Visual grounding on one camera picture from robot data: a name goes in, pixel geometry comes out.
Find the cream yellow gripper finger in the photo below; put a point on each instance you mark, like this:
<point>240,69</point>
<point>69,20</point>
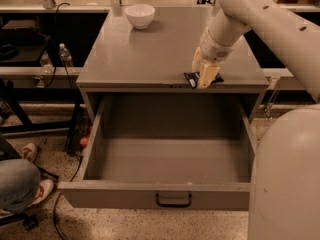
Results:
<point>208,72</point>
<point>198,61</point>

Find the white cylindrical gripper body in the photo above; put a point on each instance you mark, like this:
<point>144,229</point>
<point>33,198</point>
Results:
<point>214,51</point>

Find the dark blue rxbar wrapper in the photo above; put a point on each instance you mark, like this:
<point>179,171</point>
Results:
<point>193,79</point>

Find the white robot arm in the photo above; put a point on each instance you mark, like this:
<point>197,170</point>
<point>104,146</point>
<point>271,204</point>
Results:
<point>285,184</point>

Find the grey open top drawer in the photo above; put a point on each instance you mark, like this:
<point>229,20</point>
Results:
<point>125,168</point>

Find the grey metal cabinet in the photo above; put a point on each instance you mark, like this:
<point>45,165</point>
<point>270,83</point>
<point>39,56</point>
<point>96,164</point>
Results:
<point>136,78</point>

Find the white ceramic bowl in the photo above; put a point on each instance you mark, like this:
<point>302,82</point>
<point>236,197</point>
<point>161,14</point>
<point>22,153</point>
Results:
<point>140,15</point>

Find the clear plastic water bottle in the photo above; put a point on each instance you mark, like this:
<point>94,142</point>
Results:
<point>65,56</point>

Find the orange ball under cabinet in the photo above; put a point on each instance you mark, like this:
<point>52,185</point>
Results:
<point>84,141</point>

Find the clear plastic cup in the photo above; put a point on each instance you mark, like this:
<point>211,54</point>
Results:
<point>46,63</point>

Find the white orange sneaker far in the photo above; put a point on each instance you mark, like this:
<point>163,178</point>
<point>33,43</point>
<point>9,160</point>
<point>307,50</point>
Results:
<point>29,152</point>

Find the white orange sneaker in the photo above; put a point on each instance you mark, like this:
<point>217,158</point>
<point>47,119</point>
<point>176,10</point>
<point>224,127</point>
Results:
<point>29,152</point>
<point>45,188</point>

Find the white orange sneaker near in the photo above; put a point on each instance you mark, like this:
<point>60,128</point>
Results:
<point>45,188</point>

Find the person's leg in jeans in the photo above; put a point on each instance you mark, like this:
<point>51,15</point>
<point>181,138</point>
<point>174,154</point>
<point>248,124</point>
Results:
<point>19,179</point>

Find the black drawer handle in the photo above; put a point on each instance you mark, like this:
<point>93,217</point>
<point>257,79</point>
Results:
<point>173,201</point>

